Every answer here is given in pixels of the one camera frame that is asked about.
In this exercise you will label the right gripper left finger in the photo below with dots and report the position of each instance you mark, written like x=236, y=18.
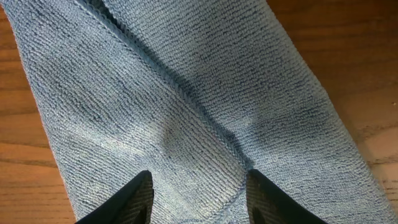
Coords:
x=132, y=204

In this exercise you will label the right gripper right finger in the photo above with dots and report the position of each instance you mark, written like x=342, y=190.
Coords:
x=268, y=204

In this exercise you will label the blue microfibre cloth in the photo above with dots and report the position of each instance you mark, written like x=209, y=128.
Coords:
x=197, y=93

